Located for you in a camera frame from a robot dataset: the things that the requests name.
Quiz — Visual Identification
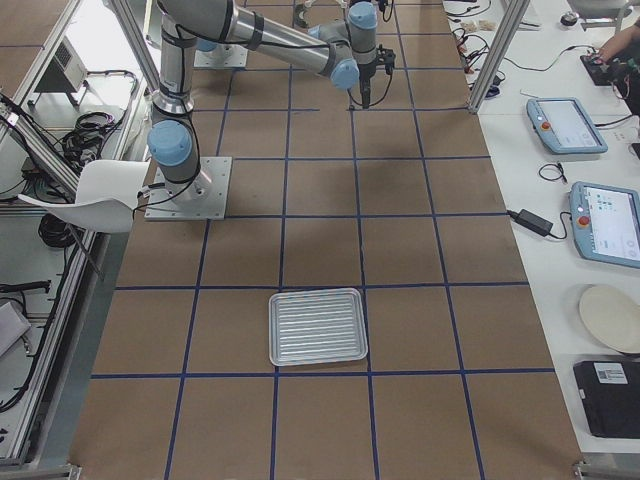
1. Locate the far blue teach pendant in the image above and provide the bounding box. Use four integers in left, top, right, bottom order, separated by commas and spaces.
526, 97, 608, 155

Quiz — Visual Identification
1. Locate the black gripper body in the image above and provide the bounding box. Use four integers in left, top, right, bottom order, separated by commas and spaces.
357, 62, 377, 89

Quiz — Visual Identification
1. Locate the beige round plate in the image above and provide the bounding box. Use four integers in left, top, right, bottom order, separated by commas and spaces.
579, 285, 639, 356

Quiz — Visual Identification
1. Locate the olive green brake shoe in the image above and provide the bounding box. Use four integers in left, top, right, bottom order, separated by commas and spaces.
293, 4, 309, 28

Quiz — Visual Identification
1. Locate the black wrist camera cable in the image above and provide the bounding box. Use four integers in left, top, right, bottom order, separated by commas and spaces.
347, 44, 397, 109

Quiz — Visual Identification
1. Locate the silver ribbed metal tray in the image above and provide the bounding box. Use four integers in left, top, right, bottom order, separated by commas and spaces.
268, 288, 368, 367

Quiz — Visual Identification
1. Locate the white plastic chair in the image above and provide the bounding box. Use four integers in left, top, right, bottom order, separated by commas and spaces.
18, 159, 149, 234

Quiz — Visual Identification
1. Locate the blue teach pendant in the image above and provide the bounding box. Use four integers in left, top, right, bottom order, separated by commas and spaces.
526, 97, 608, 155
569, 182, 639, 268

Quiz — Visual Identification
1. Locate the aluminium frame post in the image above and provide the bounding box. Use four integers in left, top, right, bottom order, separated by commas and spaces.
467, 0, 529, 114

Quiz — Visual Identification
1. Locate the black flat box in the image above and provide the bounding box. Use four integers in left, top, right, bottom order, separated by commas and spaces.
573, 361, 639, 439

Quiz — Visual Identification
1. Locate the near blue teach pendant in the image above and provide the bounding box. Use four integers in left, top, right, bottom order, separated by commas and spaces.
569, 182, 639, 268

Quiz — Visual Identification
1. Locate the black power adapter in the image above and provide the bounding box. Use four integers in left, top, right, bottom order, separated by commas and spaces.
517, 209, 553, 237

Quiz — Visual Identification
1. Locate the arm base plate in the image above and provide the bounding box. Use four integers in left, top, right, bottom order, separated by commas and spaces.
194, 45, 248, 70
144, 157, 232, 221

